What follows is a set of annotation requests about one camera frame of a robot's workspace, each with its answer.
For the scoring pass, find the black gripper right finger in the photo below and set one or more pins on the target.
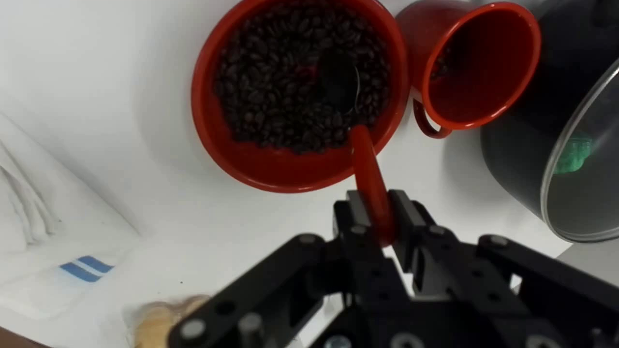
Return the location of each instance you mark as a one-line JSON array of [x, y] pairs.
[[515, 277]]

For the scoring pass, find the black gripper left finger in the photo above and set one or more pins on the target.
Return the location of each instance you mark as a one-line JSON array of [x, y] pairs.
[[283, 271]]

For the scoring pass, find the red bowl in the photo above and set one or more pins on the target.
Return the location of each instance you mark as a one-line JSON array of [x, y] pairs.
[[271, 167]]

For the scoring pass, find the dark coffee beans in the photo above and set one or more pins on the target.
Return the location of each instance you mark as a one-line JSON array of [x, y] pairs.
[[277, 84]]

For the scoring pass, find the glass pot lid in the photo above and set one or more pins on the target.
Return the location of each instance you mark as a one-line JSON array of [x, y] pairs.
[[592, 200]]

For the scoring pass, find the black cooking pot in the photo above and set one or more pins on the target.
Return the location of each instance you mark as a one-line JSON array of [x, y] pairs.
[[515, 148]]

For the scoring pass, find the beige round bun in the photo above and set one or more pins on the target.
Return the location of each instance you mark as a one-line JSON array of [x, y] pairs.
[[157, 322]]

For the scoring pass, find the red enamel mug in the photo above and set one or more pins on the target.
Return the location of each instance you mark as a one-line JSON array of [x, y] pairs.
[[484, 70]]

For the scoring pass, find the white towel blue print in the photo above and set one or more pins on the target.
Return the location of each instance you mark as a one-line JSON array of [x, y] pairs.
[[58, 213]]

